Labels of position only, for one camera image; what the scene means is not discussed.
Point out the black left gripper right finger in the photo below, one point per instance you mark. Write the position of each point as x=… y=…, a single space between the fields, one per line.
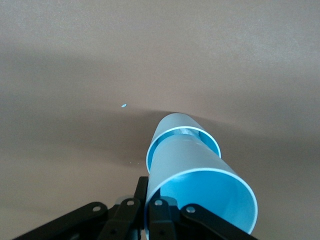
x=162 y=222

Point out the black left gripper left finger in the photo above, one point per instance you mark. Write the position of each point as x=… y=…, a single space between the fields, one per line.
x=120 y=220

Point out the blue plastic cup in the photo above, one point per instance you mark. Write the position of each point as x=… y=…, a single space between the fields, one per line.
x=175 y=121
x=190 y=160

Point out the brown table cloth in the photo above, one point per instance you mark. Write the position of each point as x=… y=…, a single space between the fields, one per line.
x=100 y=62

